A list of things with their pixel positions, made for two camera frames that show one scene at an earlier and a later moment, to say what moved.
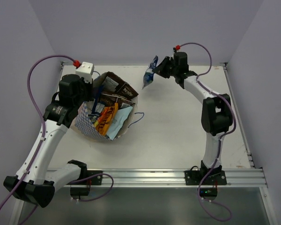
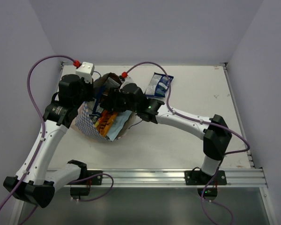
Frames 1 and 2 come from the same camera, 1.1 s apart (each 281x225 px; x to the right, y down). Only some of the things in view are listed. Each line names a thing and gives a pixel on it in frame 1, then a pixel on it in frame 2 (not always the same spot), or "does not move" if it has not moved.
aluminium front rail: [179, 177] does not move
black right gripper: [160, 69] → [109, 103]
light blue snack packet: [119, 117] does not move
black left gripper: [85, 87] does not move
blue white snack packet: [149, 74] → [158, 85]
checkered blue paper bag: [83, 126] does not move
